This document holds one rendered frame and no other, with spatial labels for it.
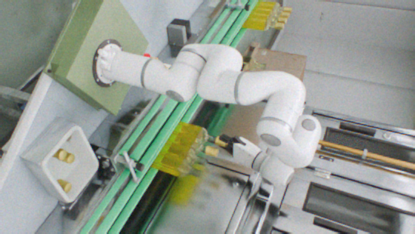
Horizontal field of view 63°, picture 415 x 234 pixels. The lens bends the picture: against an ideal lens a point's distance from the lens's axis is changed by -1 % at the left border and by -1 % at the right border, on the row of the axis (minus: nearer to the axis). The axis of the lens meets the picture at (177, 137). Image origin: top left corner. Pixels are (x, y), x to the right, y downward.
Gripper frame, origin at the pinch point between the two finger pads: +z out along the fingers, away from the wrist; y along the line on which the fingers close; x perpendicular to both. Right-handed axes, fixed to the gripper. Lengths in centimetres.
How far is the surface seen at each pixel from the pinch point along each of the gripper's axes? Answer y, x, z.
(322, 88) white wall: -304, -406, 103
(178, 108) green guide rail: 6.4, 0.8, 23.0
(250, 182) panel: -12.0, 2.7, -14.6
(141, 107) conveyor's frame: 15.4, 15.0, 28.2
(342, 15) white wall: -248, -552, 147
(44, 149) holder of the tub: 33, 55, 22
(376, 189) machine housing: -16, -27, -53
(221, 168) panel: -12.6, 3.8, -1.0
